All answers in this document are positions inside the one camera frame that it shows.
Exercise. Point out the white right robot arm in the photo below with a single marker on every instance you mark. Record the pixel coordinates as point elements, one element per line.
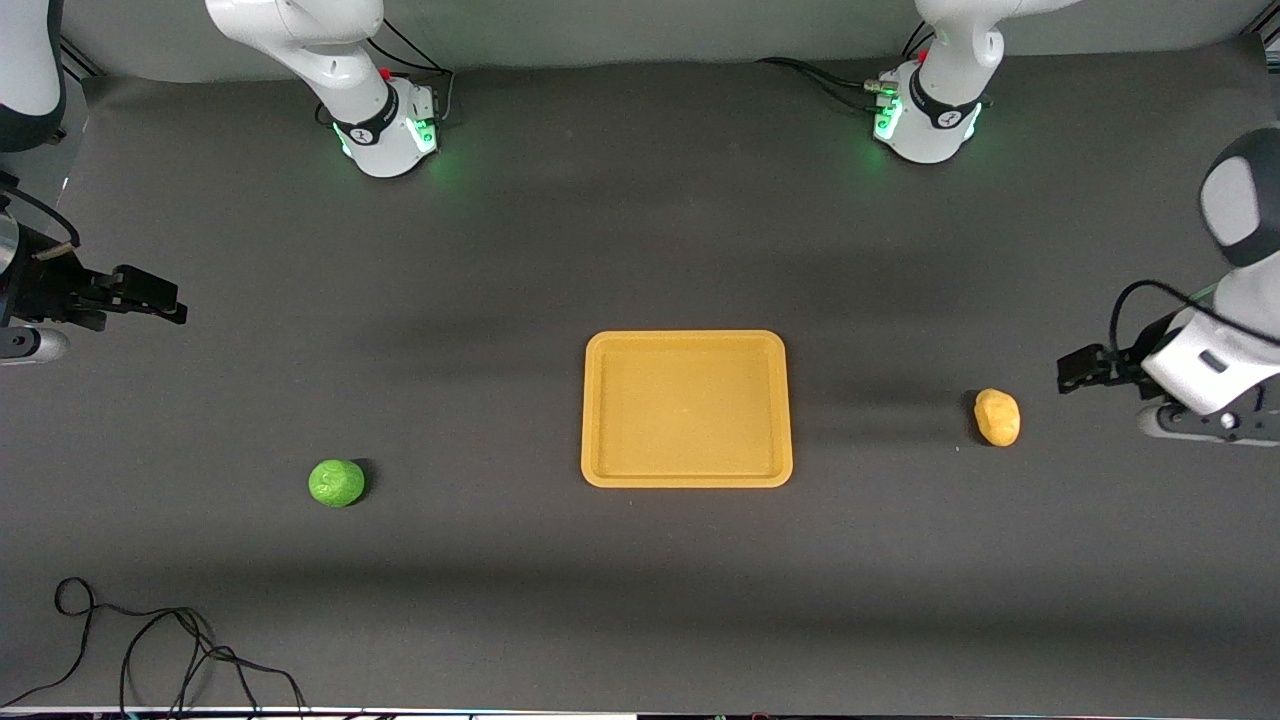
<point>300,40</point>

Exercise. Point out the yellow plastic tray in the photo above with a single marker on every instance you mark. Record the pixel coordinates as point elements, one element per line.
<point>686,410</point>

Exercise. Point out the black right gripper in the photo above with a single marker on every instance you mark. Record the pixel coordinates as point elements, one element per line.
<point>48,285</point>

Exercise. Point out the aluminium frame rail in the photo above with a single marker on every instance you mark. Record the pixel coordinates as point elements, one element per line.
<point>82,58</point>
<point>1262,38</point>

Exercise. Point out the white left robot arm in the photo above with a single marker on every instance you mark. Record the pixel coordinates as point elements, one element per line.
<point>1250,300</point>

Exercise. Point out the yellow potato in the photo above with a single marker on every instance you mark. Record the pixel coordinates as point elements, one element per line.
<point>998,417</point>

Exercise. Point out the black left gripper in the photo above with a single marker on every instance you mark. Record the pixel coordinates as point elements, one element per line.
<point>1124,363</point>

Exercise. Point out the dark grey table mat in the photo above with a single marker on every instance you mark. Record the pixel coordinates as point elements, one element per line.
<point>640,600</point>

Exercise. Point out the green apple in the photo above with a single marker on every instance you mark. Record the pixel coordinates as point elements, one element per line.
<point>336,483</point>

